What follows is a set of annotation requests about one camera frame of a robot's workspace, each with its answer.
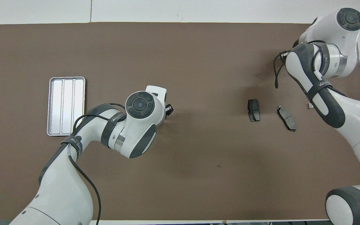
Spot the silver metal tray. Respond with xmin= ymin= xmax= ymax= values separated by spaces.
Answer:
xmin=47 ymin=77 xmax=86 ymax=137

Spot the brown table mat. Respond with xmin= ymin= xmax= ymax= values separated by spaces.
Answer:
xmin=0 ymin=22 xmax=360 ymax=221

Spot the rectangular dark grey brake pad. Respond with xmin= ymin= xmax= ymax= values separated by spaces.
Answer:
xmin=247 ymin=99 xmax=261 ymax=122

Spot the curved dark grey brake pad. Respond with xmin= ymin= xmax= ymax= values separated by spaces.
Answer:
xmin=277 ymin=106 xmax=297 ymax=132

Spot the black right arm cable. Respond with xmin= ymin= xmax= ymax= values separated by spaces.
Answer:
xmin=273 ymin=50 xmax=293 ymax=89

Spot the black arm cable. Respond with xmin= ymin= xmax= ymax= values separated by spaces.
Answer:
xmin=273 ymin=50 xmax=293 ymax=89
xmin=69 ymin=103 xmax=126 ymax=225

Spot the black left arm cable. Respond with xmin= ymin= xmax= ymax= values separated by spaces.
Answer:
xmin=69 ymin=103 xmax=126 ymax=225

